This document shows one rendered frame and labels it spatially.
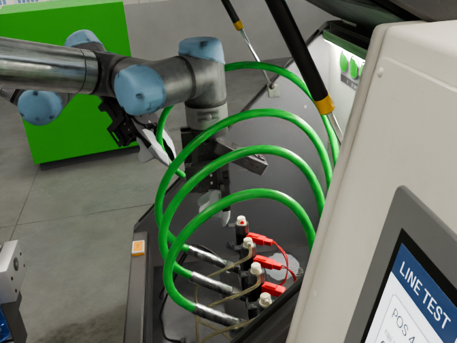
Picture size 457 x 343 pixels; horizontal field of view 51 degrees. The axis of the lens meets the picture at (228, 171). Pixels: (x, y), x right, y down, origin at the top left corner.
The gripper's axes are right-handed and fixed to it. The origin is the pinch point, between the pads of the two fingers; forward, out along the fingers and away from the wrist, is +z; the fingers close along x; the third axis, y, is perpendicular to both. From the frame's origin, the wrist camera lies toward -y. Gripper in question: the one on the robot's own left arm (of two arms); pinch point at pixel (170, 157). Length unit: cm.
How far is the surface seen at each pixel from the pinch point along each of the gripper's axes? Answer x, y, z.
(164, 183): 18.6, -9.0, 8.1
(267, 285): 13.2, -10.5, 31.9
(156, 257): -17.9, 35.9, 12.7
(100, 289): -94, 153, -2
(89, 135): -217, 207, -129
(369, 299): 43, -38, 34
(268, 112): 10.5, -28.3, 9.2
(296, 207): 20.8, -27.3, 24.3
